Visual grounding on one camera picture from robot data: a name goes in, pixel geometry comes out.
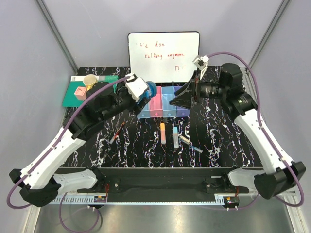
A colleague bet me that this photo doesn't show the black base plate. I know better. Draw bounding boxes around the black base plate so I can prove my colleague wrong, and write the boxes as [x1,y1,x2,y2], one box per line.
[77,167,250,203]

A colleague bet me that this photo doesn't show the black marble pattern mat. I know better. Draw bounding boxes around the black marble pattern mat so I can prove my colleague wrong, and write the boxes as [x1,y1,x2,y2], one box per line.
[50,65,269,168]

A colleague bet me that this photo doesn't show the white slotted cable duct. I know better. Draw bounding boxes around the white slotted cable duct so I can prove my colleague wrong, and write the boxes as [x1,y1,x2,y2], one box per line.
[51,193,225,206]

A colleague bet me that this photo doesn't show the pink bin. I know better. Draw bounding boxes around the pink bin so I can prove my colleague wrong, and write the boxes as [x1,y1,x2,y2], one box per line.
[149,86,163,118]

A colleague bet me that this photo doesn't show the red pen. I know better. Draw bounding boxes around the red pen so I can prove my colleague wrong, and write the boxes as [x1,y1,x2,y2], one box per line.
[109,122,125,145]

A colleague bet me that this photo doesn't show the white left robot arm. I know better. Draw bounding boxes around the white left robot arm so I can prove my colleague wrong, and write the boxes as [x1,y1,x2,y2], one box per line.
[9,77,157,207]

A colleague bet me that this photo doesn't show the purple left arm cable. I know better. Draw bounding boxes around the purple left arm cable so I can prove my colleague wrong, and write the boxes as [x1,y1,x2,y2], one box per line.
[6,74,137,232]

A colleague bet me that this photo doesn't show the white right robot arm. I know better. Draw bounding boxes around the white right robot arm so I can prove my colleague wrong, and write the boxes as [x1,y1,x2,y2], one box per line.
[170,63,306,199]

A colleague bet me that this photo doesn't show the light blue bin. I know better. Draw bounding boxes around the light blue bin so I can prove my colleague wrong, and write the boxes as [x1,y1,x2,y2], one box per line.
[162,86,177,118]
[137,104,150,119]

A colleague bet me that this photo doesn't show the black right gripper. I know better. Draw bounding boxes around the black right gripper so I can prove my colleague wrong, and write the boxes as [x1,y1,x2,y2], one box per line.
[170,70,227,110]

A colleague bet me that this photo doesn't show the orange highlighter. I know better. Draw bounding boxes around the orange highlighter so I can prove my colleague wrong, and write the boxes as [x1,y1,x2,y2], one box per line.
[160,123,166,145]

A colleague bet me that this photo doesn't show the small whiteboard with red writing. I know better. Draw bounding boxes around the small whiteboard with red writing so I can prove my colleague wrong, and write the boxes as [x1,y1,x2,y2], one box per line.
[128,31,200,83]

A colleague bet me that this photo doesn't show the yellow mug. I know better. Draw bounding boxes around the yellow mug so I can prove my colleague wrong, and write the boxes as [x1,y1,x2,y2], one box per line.
[83,74,98,91]

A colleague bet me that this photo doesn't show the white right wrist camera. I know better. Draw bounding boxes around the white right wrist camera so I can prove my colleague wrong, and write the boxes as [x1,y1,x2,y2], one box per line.
[193,55,209,80]

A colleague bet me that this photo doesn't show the pink cube block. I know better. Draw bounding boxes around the pink cube block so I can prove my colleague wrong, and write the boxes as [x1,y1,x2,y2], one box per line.
[74,86,87,101]

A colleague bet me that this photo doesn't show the purple bin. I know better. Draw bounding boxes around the purple bin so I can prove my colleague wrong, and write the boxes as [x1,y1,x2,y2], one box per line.
[174,86,190,117]

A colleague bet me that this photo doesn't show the blue white highlighter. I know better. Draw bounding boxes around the blue white highlighter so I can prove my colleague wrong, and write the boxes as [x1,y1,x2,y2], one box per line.
[173,127,179,149]

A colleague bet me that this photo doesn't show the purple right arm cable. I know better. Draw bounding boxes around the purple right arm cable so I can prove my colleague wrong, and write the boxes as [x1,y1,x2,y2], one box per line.
[207,52,306,211]

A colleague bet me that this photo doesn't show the blue ink bottle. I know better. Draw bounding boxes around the blue ink bottle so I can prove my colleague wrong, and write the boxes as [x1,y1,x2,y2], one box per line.
[144,81,157,99]

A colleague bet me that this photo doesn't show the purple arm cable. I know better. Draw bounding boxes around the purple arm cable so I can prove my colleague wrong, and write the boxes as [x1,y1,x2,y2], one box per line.
[6,74,137,232]
[207,52,306,211]

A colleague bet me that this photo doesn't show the blue clear pen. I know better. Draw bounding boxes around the blue clear pen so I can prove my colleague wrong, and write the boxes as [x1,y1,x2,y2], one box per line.
[179,139,203,153]

